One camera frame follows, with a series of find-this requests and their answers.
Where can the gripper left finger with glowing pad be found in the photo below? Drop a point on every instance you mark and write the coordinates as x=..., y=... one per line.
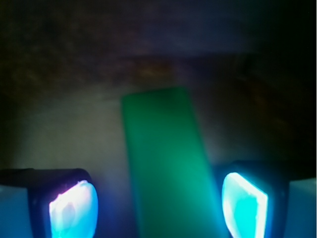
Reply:
x=47, y=203

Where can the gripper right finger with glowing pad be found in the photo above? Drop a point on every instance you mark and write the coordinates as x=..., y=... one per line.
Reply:
x=269, y=199

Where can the green rectangular block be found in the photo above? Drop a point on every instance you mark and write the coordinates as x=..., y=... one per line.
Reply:
x=174, y=190

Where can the brown paper bag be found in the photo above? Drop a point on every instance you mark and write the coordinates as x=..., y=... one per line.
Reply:
x=250, y=66

